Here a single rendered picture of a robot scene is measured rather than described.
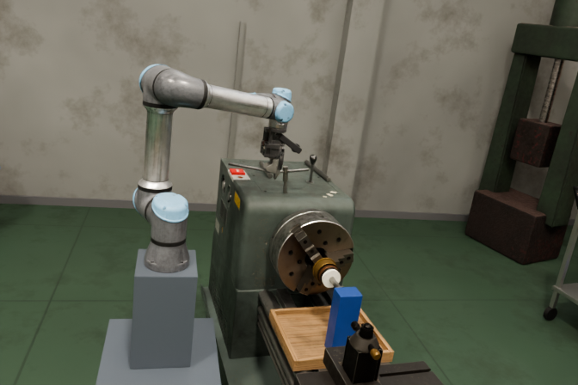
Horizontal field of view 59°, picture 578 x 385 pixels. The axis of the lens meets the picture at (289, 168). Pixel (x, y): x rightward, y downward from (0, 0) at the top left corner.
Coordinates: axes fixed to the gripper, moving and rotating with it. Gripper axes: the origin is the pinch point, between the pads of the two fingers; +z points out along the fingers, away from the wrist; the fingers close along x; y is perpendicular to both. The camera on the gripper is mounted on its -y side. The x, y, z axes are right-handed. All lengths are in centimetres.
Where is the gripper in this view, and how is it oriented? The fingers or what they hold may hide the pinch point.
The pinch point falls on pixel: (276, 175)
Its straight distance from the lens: 206.5
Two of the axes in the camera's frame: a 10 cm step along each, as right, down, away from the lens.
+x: 2.9, 3.0, -9.1
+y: -9.5, -0.4, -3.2
